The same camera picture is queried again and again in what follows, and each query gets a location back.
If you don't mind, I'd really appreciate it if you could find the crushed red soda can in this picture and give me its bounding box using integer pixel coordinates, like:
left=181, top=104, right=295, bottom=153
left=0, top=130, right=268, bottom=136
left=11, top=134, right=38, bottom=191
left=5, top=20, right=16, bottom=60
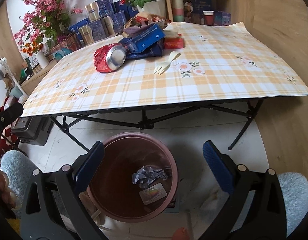
left=94, top=43, right=127, bottom=74

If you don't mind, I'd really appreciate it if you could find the cream plastic fork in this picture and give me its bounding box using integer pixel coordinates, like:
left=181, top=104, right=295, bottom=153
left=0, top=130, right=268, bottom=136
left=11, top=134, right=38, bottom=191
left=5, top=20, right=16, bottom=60
left=153, top=51, right=181, bottom=75

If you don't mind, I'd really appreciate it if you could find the red small carton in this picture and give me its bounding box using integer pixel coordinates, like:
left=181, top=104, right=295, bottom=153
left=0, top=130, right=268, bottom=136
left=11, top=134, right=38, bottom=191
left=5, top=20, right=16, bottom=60
left=164, top=34, right=185, bottom=49

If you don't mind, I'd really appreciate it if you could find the dark blue snack bag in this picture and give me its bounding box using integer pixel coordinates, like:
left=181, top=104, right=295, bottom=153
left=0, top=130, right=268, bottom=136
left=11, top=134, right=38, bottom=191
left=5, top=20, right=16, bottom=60
left=126, top=39, right=164, bottom=60

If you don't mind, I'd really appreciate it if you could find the blue cardboard box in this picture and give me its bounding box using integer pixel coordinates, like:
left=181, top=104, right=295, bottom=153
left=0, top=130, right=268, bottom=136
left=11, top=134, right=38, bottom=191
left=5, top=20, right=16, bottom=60
left=119, top=24, right=165, bottom=54

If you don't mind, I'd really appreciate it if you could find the pink round trash bin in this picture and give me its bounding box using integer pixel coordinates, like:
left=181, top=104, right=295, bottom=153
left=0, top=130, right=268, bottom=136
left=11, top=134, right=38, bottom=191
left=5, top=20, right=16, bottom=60
left=87, top=132, right=178, bottom=223

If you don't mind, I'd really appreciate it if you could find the crumpled grey paper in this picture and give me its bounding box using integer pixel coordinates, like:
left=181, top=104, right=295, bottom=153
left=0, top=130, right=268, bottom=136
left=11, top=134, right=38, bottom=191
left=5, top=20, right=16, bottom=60
left=132, top=165, right=168, bottom=189

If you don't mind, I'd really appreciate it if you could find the black equipment case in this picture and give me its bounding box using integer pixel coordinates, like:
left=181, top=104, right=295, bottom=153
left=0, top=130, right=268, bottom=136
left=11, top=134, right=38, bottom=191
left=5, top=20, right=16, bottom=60
left=11, top=116, right=54, bottom=146

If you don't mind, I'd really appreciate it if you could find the light blue fluffy slipper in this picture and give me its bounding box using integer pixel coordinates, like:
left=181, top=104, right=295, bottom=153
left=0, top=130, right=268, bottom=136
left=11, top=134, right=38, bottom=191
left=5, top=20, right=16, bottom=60
left=278, top=172, right=308, bottom=236
left=0, top=149, right=39, bottom=205

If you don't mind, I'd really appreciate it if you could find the white card wrapper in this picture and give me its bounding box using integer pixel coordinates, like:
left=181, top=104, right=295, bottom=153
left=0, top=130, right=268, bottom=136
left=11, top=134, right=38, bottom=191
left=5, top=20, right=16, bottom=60
left=139, top=183, right=167, bottom=205

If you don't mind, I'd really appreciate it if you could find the orange plaid tablecloth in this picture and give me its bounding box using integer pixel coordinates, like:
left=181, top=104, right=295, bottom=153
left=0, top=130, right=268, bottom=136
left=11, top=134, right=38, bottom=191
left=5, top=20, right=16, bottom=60
left=23, top=22, right=308, bottom=116

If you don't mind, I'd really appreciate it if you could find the striped wicker basket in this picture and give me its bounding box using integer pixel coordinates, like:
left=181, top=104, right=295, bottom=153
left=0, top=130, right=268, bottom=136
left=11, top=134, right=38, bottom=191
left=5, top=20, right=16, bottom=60
left=50, top=33, right=81, bottom=62

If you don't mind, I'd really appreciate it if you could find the orange flower bunch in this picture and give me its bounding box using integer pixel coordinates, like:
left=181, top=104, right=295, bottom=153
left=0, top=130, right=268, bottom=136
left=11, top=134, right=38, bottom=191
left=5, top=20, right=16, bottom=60
left=21, top=41, right=44, bottom=56

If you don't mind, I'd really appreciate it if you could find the blue gold gift box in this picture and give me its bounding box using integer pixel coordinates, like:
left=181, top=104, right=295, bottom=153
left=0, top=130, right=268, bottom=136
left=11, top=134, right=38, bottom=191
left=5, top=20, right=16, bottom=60
left=102, top=11, right=126, bottom=36
left=79, top=19, right=109, bottom=45
left=85, top=0, right=115, bottom=22

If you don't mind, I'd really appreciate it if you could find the red paper cup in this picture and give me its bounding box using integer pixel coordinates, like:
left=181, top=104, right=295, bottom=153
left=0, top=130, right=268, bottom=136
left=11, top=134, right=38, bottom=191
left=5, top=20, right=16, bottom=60
left=203, top=11, right=214, bottom=25

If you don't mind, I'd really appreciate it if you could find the pink blossom branch bouquet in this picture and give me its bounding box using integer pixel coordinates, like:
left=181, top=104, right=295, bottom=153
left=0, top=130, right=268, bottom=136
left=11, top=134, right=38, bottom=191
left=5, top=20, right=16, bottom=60
left=13, top=0, right=82, bottom=49

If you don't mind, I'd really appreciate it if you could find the wooden shelf unit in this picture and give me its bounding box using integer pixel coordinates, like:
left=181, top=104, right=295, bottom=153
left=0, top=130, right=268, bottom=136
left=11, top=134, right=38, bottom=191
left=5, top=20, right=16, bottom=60
left=162, top=0, right=256, bottom=28

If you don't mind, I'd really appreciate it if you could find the stack of pastel paper cups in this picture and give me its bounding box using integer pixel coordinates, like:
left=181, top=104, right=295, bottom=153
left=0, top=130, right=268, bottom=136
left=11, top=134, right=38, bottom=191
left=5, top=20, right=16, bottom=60
left=172, top=0, right=184, bottom=22

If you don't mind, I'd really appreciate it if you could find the white flower pot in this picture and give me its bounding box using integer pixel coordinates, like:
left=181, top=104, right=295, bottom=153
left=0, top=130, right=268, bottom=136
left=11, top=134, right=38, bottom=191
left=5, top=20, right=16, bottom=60
left=137, top=0, right=166, bottom=18

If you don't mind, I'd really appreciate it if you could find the black folding table frame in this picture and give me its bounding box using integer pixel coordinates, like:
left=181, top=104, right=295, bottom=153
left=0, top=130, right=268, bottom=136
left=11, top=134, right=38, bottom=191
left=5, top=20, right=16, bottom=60
left=50, top=98, right=264, bottom=151

